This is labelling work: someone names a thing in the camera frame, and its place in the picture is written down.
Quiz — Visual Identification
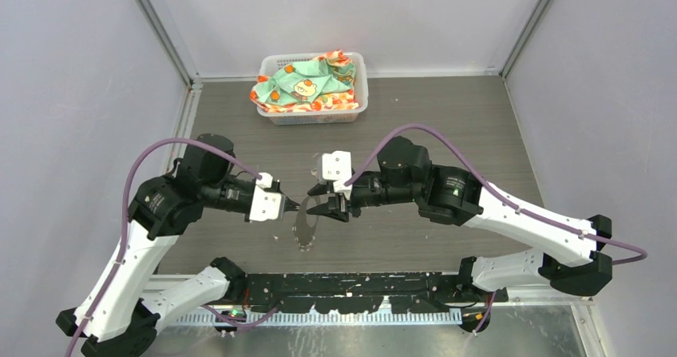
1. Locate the green orange patterned cloth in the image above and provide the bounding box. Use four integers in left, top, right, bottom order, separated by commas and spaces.
249, 50, 358, 113

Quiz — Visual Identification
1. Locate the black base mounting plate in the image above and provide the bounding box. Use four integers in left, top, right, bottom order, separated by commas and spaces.
213, 272, 490, 314

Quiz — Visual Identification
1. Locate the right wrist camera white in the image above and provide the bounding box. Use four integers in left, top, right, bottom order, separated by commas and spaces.
315, 150, 353, 200

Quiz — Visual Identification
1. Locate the large metal keyring holder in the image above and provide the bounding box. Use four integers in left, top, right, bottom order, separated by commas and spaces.
292, 196, 320, 252

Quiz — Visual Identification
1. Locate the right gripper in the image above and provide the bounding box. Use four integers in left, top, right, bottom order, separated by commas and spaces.
307, 171, 419, 222

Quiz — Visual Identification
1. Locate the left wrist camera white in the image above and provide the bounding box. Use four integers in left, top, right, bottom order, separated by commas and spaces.
247, 172, 287, 224

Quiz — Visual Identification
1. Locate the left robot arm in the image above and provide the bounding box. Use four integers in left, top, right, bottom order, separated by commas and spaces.
56, 133, 299, 356

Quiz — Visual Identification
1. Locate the purple cable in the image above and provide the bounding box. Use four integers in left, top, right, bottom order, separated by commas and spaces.
343, 123, 648, 337
63, 137, 281, 357

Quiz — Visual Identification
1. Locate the white plastic basket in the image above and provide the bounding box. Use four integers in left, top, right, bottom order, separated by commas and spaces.
257, 52, 369, 125

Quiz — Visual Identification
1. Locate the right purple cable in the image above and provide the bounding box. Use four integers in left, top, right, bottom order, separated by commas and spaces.
343, 123, 648, 337

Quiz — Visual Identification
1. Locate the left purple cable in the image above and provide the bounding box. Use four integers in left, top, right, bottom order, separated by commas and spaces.
63, 137, 281, 357

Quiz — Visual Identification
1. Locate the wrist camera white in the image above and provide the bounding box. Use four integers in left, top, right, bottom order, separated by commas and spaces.
315, 150, 353, 200
247, 172, 287, 224

